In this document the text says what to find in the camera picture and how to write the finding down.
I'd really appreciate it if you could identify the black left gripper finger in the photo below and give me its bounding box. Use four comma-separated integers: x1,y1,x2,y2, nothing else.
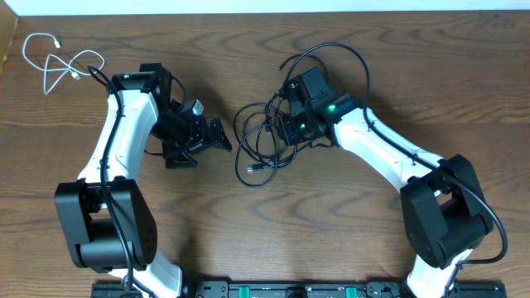
164,150,198,169
209,118,232,152

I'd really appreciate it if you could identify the black usb cable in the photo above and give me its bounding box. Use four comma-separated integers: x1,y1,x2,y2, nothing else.
233,52,332,189

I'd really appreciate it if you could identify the white usb cable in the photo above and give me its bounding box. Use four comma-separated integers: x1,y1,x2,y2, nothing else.
22,32,106,96

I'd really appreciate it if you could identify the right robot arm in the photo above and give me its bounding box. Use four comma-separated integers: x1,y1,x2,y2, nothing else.
278,67,494,297

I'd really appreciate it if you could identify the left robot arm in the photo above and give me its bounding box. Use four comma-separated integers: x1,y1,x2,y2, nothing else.
55,63,232,297

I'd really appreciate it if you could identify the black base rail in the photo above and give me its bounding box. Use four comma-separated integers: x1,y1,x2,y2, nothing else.
89,280,508,298

